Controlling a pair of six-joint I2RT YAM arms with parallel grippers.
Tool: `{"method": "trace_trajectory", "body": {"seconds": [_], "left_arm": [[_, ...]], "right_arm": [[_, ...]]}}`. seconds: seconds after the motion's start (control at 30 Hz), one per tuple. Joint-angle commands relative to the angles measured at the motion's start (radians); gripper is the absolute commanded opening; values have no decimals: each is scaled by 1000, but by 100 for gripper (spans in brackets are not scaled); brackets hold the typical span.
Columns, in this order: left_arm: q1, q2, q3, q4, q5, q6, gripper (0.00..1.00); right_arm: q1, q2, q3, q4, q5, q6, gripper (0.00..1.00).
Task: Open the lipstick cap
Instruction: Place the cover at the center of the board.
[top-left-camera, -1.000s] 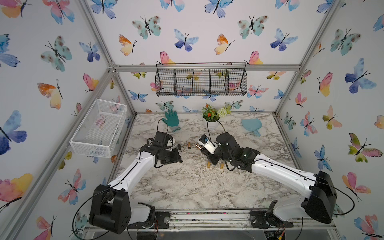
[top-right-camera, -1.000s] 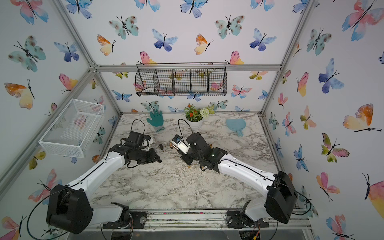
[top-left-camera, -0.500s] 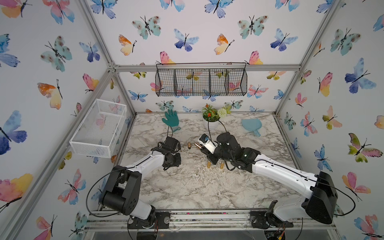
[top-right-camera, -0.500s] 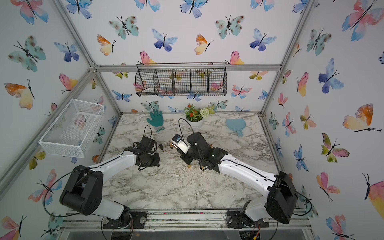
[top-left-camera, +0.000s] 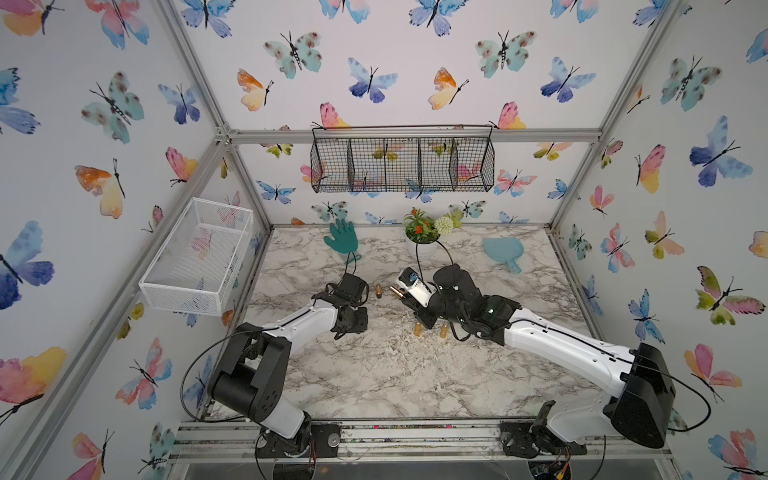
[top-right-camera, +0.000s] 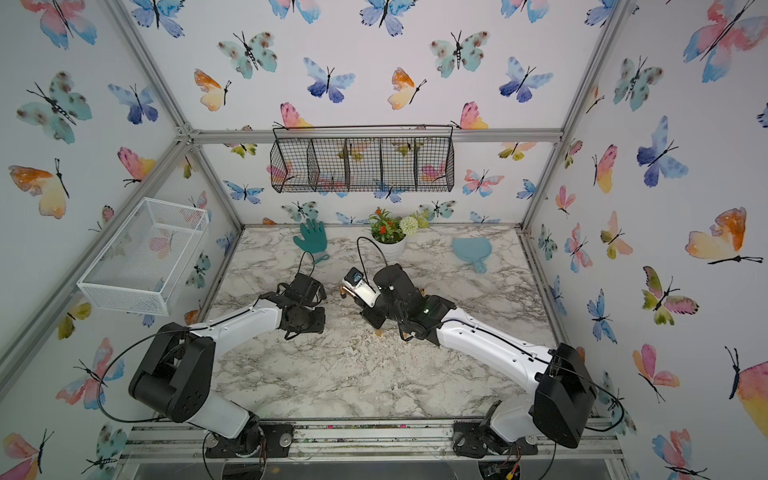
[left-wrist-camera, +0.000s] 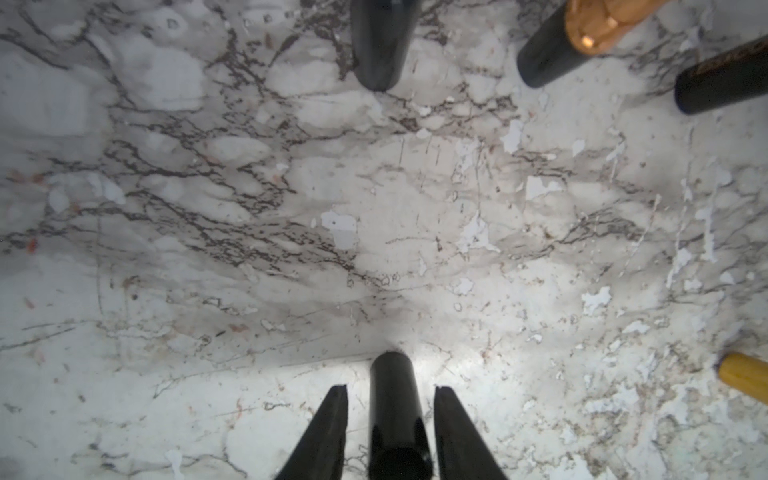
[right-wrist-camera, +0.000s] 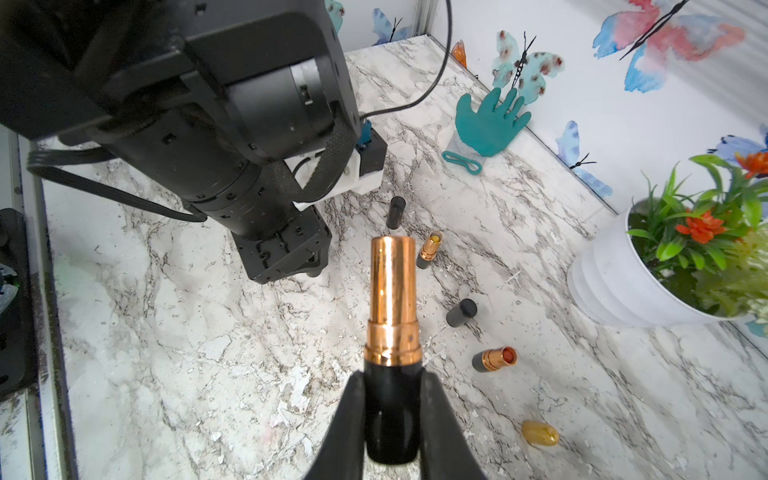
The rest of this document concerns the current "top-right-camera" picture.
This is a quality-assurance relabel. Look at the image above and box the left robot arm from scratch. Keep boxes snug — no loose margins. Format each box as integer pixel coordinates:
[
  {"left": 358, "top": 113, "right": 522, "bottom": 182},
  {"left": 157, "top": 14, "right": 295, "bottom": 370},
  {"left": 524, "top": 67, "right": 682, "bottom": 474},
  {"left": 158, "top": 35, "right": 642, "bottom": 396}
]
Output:
[{"left": 129, "top": 296, "right": 325, "bottom": 451}]

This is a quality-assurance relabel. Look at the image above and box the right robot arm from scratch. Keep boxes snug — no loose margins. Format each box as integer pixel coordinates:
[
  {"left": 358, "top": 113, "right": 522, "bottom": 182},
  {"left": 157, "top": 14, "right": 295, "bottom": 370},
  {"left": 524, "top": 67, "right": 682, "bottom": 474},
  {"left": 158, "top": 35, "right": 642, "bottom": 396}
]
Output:
[{"left": 341, "top": 264, "right": 597, "bottom": 450}]

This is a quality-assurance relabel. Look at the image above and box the white flower pot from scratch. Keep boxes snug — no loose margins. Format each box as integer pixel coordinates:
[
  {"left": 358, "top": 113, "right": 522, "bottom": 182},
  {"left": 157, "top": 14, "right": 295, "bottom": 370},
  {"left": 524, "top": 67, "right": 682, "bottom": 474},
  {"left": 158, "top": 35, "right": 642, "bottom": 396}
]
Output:
[{"left": 374, "top": 239, "right": 407, "bottom": 263}]

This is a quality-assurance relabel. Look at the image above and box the teal hand-shaped silicone mat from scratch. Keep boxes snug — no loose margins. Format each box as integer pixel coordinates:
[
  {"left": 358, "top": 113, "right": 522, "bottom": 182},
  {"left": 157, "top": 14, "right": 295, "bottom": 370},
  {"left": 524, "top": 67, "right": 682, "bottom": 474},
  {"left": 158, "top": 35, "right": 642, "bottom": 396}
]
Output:
[{"left": 293, "top": 219, "right": 330, "bottom": 264}]

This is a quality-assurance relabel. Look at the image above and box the artificial flower plant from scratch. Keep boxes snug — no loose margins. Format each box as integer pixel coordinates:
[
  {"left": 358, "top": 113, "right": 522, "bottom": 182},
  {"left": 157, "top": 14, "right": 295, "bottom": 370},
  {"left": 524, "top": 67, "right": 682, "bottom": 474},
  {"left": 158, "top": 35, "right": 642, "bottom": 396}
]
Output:
[{"left": 368, "top": 208, "right": 429, "bottom": 245}]

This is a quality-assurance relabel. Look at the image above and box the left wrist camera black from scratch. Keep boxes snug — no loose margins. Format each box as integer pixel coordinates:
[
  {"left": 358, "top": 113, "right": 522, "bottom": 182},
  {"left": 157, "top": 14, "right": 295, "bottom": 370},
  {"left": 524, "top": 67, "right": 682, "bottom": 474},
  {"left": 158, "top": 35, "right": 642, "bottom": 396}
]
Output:
[{"left": 282, "top": 273, "right": 327, "bottom": 308}]

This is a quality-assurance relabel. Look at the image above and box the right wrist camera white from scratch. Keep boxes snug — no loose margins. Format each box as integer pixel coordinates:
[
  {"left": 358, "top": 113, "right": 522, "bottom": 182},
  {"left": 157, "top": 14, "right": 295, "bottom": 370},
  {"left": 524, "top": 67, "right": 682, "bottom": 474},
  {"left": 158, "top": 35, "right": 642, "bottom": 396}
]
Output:
[{"left": 341, "top": 267, "right": 379, "bottom": 308}]

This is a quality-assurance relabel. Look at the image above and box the light blue handled dish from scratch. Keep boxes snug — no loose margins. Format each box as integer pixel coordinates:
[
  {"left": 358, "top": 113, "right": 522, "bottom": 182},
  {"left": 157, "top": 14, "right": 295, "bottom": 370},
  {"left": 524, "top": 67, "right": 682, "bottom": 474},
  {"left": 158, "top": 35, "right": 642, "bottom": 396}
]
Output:
[{"left": 452, "top": 237, "right": 492, "bottom": 274}]

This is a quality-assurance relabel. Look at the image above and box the white mesh wall basket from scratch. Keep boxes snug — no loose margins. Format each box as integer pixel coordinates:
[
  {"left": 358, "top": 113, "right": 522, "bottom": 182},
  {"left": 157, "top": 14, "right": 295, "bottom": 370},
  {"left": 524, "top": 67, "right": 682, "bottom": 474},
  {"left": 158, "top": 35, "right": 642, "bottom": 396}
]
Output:
[{"left": 77, "top": 197, "right": 209, "bottom": 316}]

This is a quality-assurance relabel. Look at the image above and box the black wire wall basket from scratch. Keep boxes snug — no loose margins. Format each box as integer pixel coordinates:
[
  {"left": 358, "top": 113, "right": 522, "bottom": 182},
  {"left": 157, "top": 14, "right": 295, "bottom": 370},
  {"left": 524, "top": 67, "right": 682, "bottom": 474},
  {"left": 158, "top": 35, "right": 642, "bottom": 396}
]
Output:
[{"left": 268, "top": 124, "right": 455, "bottom": 194}]

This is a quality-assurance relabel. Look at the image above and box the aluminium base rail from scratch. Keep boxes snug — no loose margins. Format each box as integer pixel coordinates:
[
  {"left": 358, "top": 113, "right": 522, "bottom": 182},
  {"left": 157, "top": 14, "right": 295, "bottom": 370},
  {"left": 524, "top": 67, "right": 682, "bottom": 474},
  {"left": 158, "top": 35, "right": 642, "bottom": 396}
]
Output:
[{"left": 119, "top": 418, "right": 577, "bottom": 464}]

